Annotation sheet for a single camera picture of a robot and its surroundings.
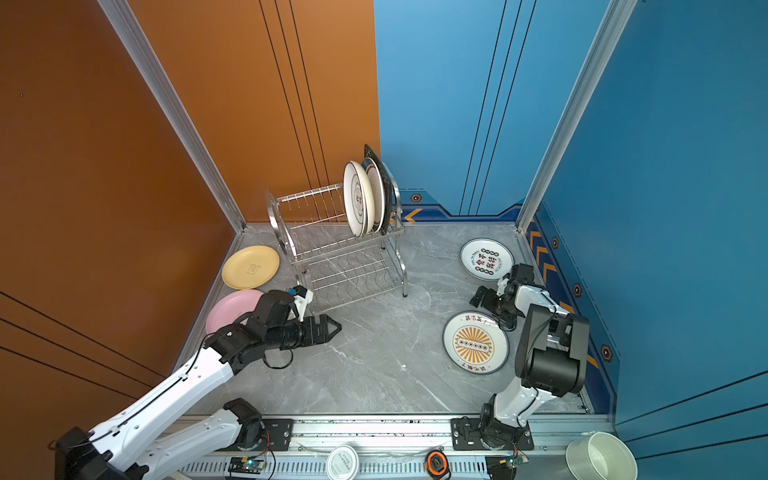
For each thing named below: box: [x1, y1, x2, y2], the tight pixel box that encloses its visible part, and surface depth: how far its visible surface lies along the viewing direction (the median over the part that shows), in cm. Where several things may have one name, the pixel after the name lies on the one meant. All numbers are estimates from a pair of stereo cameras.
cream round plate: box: [352, 160, 375, 235], surface depth 72 cm
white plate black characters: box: [460, 238, 515, 281], surface depth 111 cm
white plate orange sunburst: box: [442, 310, 510, 375], surface depth 90 cm
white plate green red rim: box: [362, 157, 385, 234], surface depth 74 cm
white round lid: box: [326, 444, 359, 480], surface depth 66 cm
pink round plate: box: [206, 290, 264, 335], surface depth 97 cm
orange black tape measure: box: [424, 446, 452, 480], surface depth 68 cm
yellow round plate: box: [222, 245, 281, 290], surface depth 108 cm
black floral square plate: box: [364, 144, 393, 235], surface depth 72 cm
